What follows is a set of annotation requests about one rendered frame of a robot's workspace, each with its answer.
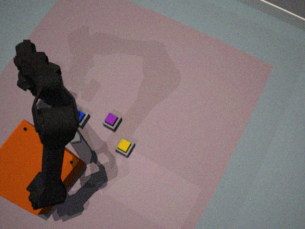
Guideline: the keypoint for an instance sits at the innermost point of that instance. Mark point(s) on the blue button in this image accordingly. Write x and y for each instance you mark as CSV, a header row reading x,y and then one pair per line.
x,y
83,116

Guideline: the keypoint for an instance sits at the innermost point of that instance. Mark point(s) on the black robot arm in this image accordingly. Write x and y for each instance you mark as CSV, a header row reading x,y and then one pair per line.
x,y
56,126

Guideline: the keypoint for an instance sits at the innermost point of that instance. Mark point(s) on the purple button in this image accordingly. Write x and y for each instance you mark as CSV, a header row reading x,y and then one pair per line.
x,y
112,120

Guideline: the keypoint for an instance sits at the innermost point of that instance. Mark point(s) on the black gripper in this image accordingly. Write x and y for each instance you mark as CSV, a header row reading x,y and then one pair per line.
x,y
52,99

